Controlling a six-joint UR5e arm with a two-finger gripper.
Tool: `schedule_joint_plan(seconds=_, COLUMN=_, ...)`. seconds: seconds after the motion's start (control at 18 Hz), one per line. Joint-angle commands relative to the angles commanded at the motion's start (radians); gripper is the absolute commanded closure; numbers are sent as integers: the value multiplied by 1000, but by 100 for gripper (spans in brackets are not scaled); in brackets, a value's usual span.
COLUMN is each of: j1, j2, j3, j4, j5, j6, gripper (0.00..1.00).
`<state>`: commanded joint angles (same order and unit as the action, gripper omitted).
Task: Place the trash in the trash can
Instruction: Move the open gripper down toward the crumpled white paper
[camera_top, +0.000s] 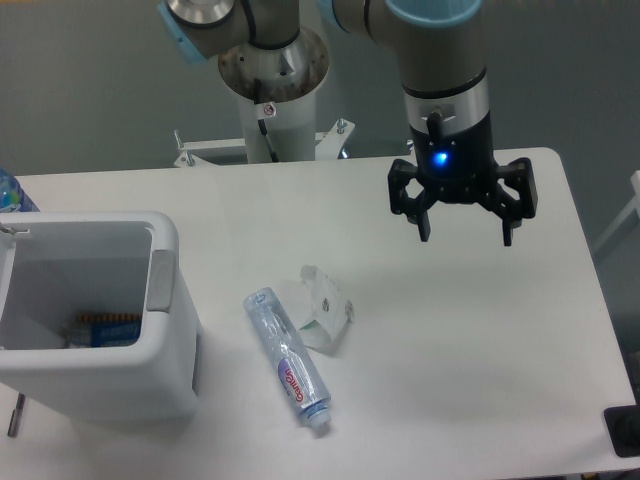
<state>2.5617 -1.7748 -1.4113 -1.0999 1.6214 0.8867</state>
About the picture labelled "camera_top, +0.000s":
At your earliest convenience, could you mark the crushed clear plastic bottle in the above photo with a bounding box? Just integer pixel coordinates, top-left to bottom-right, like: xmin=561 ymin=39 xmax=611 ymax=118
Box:
xmin=243 ymin=287 xmax=331 ymax=435

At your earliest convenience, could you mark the blue-labelled water bottle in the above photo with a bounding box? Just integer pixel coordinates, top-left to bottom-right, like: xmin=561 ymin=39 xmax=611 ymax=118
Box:
xmin=0 ymin=169 xmax=40 ymax=213

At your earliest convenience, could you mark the white frame at right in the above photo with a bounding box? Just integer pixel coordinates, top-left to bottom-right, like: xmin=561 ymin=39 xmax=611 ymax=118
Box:
xmin=592 ymin=170 xmax=639 ymax=262

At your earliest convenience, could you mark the dark metal tool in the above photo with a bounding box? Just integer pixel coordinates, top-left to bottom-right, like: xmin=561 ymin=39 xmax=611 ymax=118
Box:
xmin=7 ymin=393 xmax=26 ymax=438

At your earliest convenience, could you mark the white plastic trash can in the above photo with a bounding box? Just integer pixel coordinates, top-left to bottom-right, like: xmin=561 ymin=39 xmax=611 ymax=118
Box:
xmin=1 ymin=211 xmax=201 ymax=422

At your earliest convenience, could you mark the black table clamp mount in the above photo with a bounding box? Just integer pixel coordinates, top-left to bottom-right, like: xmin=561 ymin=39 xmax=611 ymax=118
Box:
xmin=604 ymin=405 xmax=639 ymax=458

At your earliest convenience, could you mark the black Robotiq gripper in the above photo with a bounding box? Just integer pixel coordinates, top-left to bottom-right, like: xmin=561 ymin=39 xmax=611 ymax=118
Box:
xmin=387 ymin=113 xmax=538 ymax=247

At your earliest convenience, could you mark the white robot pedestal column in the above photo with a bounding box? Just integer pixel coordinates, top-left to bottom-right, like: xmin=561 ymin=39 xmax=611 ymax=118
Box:
xmin=218 ymin=27 xmax=329 ymax=163

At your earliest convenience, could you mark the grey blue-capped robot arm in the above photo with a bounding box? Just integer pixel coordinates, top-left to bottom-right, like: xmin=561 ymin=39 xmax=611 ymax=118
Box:
xmin=157 ymin=1 xmax=537 ymax=244

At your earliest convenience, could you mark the blue snack wrapper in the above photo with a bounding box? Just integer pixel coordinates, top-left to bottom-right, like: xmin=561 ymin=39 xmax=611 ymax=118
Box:
xmin=64 ymin=313 xmax=142 ymax=348

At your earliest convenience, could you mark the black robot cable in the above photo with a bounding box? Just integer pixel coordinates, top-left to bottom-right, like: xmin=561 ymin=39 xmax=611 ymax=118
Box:
xmin=252 ymin=78 xmax=280 ymax=164

